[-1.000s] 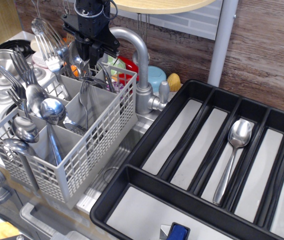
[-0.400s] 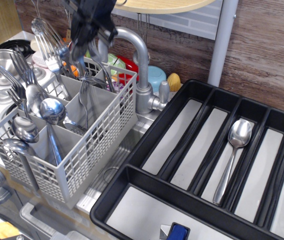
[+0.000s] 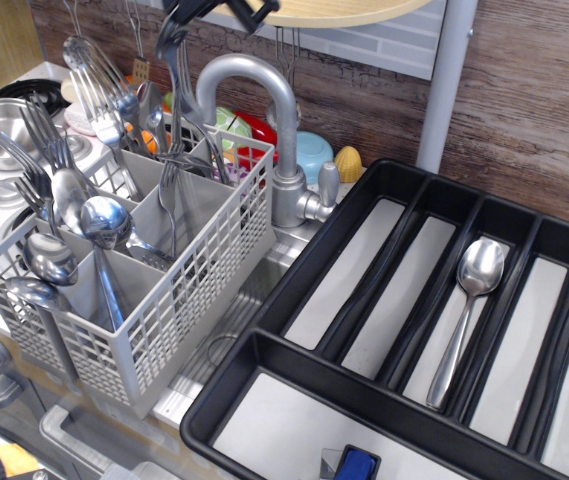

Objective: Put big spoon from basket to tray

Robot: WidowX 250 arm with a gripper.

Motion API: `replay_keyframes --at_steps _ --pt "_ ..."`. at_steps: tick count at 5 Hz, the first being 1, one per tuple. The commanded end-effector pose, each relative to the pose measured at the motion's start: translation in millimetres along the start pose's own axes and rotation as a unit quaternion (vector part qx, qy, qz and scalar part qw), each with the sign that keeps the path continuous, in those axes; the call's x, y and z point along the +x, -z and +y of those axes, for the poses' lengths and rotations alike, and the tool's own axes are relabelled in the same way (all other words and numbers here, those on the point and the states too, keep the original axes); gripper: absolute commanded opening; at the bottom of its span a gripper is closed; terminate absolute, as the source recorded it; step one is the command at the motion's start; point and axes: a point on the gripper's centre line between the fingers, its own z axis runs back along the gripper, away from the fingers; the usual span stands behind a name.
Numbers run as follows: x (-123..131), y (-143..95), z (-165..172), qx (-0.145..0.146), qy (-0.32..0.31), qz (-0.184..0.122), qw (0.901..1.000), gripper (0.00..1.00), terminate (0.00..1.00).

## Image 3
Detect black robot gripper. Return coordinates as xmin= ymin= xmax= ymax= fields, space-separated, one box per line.
xmin=162 ymin=0 xmax=280 ymax=34

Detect big steel spoon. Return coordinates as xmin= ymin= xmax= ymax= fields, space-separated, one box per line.
xmin=155 ymin=17 xmax=187 ymax=154

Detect slotted steel spoon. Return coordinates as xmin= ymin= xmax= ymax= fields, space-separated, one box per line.
xmin=63 ymin=35 xmax=140 ymax=122

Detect steel spoon behind centre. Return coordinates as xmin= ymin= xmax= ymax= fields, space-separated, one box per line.
xmin=51 ymin=168 xmax=99 ymax=237

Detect steel spoon front left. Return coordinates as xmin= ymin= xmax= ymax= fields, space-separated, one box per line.
xmin=23 ymin=233 xmax=79 ymax=286

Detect grey plastic cutlery basket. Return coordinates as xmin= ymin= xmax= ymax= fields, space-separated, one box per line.
xmin=0 ymin=130 xmax=275 ymax=417

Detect steel spoon lowest left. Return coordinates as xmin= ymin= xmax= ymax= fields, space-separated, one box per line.
xmin=0 ymin=276 xmax=72 ymax=312

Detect steel spoon in tray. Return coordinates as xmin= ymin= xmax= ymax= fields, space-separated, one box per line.
xmin=426 ymin=238 xmax=505 ymax=410

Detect black cutlery tray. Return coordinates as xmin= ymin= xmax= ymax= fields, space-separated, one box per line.
xmin=180 ymin=159 xmax=569 ymax=479

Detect steel fork back compartment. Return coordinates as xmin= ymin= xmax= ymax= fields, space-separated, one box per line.
xmin=177 ymin=40 xmax=230 ymax=185

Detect steel fork compartment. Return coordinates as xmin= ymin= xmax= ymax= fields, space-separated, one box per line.
xmin=158 ymin=160 xmax=178 ymax=258
xmin=177 ymin=40 xmax=230 ymax=185

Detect light wooden round shelf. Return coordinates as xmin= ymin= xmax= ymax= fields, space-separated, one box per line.
xmin=213 ymin=0 xmax=433 ymax=29

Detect large steel fork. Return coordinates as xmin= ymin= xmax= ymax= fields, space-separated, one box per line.
xmin=70 ymin=69 xmax=141 ymax=201

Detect red toy pepper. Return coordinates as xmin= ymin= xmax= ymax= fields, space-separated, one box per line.
xmin=233 ymin=110 xmax=278 ymax=169

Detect steel fork middle compartment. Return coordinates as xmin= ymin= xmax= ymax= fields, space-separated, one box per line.
xmin=158 ymin=160 xmax=178 ymax=258

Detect light blue toy bowl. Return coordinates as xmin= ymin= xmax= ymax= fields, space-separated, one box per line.
xmin=297 ymin=131 xmax=334 ymax=176

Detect steel fork left cluster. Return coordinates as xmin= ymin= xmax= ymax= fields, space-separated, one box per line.
xmin=0 ymin=95 xmax=73 ymax=233

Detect silver kitchen faucet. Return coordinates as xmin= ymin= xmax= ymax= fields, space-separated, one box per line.
xmin=196 ymin=54 xmax=340 ymax=228

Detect yellow toy corn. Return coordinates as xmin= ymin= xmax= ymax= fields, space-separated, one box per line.
xmin=334 ymin=146 xmax=363 ymax=183

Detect blue block bottom edge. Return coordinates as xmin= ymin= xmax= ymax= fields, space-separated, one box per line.
xmin=334 ymin=444 xmax=381 ymax=480

